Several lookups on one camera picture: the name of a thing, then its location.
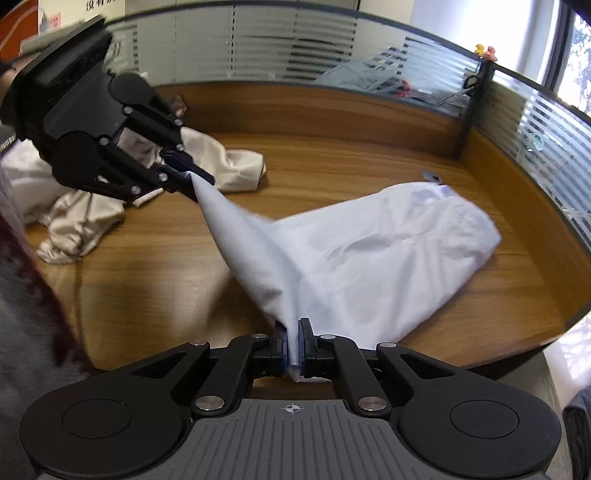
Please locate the red flag wall poster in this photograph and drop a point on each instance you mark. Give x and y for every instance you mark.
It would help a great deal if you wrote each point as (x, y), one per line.
(104, 4)

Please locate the red plastic object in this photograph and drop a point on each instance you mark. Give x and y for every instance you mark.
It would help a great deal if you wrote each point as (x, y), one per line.
(404, 88)

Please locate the dark grey cloth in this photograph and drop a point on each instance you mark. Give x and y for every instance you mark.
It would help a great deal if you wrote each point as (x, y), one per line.
(579, 438)

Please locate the white dress shirt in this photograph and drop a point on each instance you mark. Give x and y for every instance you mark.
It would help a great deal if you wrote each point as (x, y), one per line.
(27, 184)
(369, 258)

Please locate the clear plastic bag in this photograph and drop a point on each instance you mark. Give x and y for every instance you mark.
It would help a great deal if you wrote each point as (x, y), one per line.
(364, 76)

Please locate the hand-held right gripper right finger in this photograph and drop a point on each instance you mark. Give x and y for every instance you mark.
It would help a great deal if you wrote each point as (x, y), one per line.
(304, 348)

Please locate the pink rubber toy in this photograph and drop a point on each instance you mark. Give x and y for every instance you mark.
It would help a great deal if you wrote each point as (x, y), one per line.
(491, 53)

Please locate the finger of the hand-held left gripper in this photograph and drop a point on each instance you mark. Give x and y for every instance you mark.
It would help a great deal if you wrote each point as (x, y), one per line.
(184, 161)
(175, 182)

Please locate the brown door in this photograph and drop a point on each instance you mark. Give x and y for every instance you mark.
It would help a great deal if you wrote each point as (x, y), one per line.
(18, 23)

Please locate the dark framed window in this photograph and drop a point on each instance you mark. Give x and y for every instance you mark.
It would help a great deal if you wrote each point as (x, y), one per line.
(572, 50)

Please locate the grey-brown patterned cloth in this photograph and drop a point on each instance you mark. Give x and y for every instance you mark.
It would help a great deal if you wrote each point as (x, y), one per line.
(179, 106)

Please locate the pink wall notice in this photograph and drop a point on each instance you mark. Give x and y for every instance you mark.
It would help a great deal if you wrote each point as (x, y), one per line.
(54, 21)

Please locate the yellow rubber duck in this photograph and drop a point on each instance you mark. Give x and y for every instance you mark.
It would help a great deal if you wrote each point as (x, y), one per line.
(480, 49)

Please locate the beige garment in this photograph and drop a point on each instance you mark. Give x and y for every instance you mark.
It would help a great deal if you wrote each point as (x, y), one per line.
(231, 166)

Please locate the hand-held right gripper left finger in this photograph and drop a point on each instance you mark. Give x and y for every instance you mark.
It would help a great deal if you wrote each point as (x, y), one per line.
(280, 353)

